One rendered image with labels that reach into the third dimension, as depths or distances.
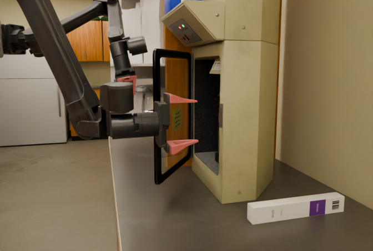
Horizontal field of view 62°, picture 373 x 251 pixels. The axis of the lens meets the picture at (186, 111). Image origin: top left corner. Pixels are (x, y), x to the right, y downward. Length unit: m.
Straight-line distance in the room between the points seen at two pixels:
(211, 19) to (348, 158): 0.63
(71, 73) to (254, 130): 0.52
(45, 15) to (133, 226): 0.54
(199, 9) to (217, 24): 0.06
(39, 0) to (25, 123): 5.19
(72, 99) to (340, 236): 0.70
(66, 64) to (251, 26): 0.49
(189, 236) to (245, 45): 0.52
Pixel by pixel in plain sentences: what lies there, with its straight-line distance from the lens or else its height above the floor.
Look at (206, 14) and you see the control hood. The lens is 0.86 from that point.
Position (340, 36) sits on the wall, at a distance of 1.16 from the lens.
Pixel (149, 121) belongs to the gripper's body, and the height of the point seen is 1.22.
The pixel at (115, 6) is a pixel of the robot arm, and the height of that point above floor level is 1.60.
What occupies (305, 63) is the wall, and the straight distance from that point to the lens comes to 1.29.
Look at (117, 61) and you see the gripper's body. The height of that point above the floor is 1.36.
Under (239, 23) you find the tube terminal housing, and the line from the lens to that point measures 0.89.
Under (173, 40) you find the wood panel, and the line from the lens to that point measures 1.21.
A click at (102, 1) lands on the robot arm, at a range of 1.56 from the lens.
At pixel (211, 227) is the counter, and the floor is 0.94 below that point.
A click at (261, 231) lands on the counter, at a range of 0.83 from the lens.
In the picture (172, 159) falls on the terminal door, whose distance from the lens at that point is 1.03.
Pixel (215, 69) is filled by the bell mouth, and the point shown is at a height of 1.33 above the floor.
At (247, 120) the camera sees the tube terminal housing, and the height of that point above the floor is 1.18.
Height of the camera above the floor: 1.34
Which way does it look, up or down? 8 degrees down
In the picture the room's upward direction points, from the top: straight up
